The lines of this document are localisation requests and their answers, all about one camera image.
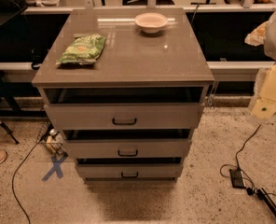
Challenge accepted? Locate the black power strip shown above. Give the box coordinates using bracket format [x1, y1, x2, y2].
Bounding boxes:
[257, 188, 276, 217]

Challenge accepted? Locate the grey bottom drawer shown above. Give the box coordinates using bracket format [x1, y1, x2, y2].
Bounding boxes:
[76, 164, 183, 179]

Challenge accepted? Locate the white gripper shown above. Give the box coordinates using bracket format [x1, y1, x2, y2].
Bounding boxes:
[244, 21, 276, 124]

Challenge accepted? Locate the black power adapter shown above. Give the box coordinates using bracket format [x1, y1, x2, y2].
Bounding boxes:
[229, 169, 245, 189]

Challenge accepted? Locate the grey drawer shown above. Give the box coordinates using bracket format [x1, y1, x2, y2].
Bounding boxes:
[45, 104, 203, 130]
[63, 139, 191, 159]
[76, 164, 183, 179]

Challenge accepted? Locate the black floor cable left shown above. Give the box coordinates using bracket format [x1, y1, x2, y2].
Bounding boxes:
[10, 140, 43, 224]

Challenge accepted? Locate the white bowl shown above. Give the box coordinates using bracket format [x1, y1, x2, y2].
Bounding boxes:
[134, 13, 168, 34]

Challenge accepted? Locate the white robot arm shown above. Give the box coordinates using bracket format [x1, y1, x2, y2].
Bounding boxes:
[244, 11, 276, 123]

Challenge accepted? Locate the grey top drawer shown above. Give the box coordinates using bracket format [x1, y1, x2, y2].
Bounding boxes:
[45, 104, 203, 130]

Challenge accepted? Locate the wire basket with bottles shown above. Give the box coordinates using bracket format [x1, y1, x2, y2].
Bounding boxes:
[36, 121, 66, 155]

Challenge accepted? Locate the blue tape cross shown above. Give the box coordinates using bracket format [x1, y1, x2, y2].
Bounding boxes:
[42, 154, 67, 182]

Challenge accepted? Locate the grey drawer cabinet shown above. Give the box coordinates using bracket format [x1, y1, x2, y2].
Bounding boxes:
[33, 7, 214, 181]

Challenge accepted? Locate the green chip bag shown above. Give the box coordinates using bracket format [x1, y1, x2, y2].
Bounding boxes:
[57, 34, 106, 65]

